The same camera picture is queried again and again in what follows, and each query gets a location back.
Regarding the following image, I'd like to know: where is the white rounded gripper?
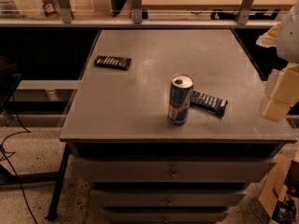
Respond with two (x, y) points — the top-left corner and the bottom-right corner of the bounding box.
(256, 1), (299, 121)

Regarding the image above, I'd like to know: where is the red bull can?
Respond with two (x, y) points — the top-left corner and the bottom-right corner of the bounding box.
(168, 74), (194, 125)

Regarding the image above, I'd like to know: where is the dark blue snack bar wrapper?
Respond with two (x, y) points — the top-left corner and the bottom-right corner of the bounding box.
(190, 91), (228, 118)

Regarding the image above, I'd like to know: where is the grey drawer cabinet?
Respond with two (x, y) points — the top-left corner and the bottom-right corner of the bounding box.
(60, 30), (295, 224)

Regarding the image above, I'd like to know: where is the cardboard box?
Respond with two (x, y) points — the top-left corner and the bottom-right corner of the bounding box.
(259, 154), (299, 224)

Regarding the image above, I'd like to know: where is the brown snack bar wrapper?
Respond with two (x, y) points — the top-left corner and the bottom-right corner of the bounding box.
(94, 55), (132, 70)

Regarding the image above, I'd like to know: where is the wooden shelf with metal brackets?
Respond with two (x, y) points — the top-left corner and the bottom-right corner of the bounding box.
(0, 0), (298, 28)

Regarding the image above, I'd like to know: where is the white printed bag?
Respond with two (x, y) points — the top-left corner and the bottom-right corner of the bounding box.
(12, 0), (61, 19)

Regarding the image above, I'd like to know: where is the black floor cable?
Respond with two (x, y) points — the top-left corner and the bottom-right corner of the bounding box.
(0, 93), (39, 224)

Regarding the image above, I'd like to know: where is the black desk frame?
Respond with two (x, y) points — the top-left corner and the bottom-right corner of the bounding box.
(0, 56), (72, 222)

